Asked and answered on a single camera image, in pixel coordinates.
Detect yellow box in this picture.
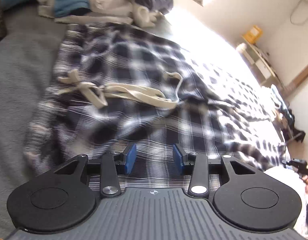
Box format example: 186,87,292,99
243,25,263,44

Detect white fleece garment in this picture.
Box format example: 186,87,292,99
133,3,163,28

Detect white fluffy rug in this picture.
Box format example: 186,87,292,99
264,166,308,239

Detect white low shelf unit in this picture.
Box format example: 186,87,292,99
236,36,283,89

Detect dark plaid flannel pants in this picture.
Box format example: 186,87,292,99
24,23,287,189

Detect cream white sheet garment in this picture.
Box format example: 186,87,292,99
37,0,133,24

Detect folded clothes stack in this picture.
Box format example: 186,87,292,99
270,85,306,144

